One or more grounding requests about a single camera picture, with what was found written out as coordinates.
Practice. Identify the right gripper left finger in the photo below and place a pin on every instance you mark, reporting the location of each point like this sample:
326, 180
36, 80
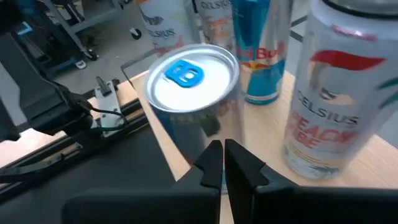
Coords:
155, 205

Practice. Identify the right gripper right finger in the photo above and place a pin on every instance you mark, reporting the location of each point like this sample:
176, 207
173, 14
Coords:
311, 205

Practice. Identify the white Celsius energy drink can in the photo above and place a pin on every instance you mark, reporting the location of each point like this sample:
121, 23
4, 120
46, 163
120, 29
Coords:
335, 109
217, 25

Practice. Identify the blue silver Red Bull can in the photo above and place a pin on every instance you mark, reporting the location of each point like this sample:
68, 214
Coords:
192, 93
261, 77

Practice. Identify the Celsius Tropical Vibe can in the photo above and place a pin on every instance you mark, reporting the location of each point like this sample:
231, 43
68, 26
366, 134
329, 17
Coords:
168, 28

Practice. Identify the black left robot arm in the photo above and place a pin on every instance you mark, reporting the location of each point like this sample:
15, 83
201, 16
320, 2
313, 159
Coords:
37, 93

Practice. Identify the white black caster wheel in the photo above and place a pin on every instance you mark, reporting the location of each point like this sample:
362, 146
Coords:
136, 33

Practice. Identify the grey metal cart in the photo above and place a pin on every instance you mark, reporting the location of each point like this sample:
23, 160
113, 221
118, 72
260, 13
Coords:
93, 12

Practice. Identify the black aluminium table frame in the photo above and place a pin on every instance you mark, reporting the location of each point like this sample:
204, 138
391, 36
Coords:
46, 155

